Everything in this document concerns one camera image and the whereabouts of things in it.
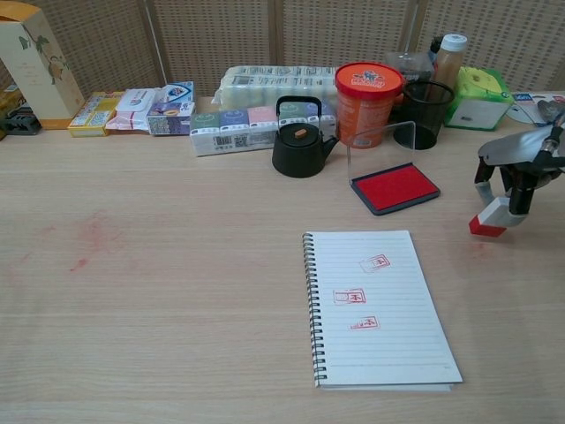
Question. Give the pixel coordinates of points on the white spiral lined notebook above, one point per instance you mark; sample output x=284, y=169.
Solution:
x=388, y=353

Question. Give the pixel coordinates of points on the red ink pad clear lid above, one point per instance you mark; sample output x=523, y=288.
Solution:
x=393, y=187

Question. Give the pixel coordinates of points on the clear plastic box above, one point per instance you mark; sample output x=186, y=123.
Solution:
x=410, y=66

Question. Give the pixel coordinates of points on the purple small box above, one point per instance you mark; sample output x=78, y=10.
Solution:
x=167, y=119

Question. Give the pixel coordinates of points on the orange lidded tub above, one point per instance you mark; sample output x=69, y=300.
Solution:
x=366, y=101

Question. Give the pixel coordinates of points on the brown bottle white cap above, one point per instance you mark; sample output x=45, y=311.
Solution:
x=448, y=62

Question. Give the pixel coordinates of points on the blue white small box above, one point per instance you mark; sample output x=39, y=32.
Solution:
x=178, y=93

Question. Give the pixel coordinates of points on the black bottle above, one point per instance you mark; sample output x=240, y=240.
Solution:
x=434, y=46

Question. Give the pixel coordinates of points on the black plastic holder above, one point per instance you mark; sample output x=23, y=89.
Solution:
x=17, y=123

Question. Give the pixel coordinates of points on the yellow flat box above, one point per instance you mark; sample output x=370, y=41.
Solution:
x=92, y=115

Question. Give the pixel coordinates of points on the black teapot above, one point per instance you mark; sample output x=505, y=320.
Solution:
x=298, y=154

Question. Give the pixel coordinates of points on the pink wet wipes pack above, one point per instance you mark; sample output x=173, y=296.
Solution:
x=132, y=106

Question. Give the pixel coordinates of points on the tall cream orange box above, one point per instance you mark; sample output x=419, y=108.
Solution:
x=31, y=66

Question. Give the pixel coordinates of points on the multicolour pocket tissue pack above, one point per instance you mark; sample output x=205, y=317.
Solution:
x=229, y=128

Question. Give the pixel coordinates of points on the red white stamp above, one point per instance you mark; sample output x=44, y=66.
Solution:
x=485, y=225

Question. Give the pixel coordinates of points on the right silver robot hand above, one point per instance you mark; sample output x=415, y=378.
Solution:
x=521, y=148

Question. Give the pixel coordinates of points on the woven folding screen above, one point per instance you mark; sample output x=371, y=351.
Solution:
x=220, y=35

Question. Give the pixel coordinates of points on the blue hook blister pack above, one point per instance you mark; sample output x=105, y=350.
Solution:
x=549, y=110

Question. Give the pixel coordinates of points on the black mesh pen holder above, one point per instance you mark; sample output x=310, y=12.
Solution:
x=434, y=110

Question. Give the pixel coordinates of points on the large wrapped tissue pack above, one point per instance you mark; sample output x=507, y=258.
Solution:
x=265, y=84

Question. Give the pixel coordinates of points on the gold foil box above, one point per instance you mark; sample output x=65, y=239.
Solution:
x=9, y=99

